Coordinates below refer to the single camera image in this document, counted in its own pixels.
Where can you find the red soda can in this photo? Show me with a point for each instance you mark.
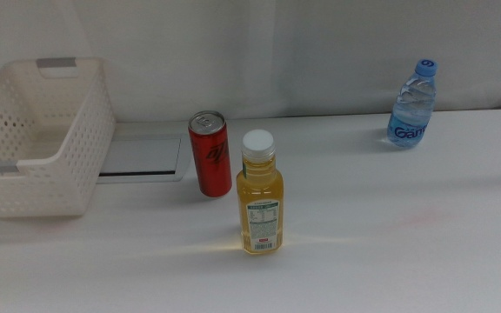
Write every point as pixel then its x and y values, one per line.
pixel 211 165

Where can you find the white perforated plastic basket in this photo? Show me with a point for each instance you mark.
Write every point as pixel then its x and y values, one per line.
pixel 81 174

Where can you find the yellow juice bottle white cap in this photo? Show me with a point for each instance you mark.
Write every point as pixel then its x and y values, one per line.
pixel 259 191

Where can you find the white fabric backdrop curtain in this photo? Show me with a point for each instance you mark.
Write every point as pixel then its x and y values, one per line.
pixel 276 56

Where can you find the clear water bottle blue cap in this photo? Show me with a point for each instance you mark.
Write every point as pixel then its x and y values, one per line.
pixel 411 113

